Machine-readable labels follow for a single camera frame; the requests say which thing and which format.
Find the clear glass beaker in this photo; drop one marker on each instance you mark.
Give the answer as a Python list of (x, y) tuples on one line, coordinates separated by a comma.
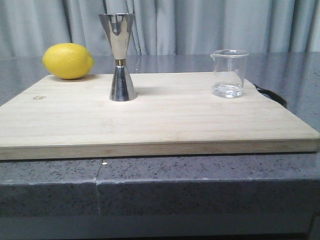
[(229, 67)]

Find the steel double jigger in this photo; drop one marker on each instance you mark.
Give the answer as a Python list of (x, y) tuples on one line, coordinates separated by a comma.
[(118, 28)]

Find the light wooden cutting board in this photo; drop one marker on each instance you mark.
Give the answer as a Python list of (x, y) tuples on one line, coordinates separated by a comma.
[(173, 114)]

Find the yellow lemon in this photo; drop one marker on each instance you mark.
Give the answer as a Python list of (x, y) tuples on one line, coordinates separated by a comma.
[(68, 60)]

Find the grey curtain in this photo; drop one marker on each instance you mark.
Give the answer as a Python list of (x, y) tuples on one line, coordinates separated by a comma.
[(162, 27)]

